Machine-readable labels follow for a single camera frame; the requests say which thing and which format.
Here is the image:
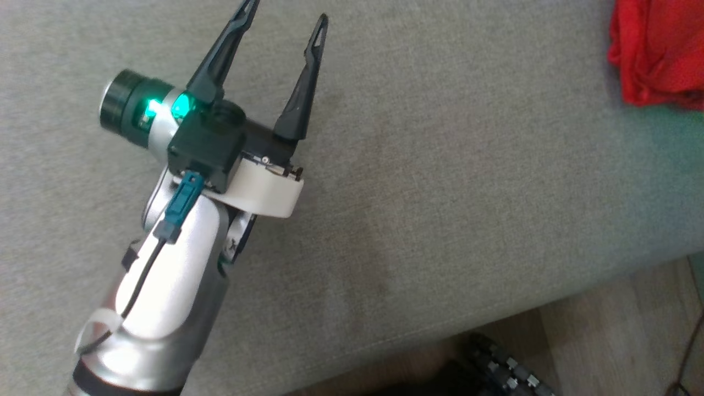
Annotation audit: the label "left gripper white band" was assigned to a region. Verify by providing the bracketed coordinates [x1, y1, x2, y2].
[99, 0, 329, 218]

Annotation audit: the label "left arm cable teal connector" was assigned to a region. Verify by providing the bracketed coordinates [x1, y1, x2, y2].
[74, 172, 202, 355]

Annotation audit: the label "grey fabric sofa seat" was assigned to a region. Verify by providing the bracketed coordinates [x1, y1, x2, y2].
[0, 0, 704, 396]

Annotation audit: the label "red shorts with white stripe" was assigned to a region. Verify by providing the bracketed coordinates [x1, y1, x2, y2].
[607, 0, 704, 111]

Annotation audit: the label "thin dark floor cable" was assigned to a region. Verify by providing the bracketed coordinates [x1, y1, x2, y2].
[667, 308, 704, 396]

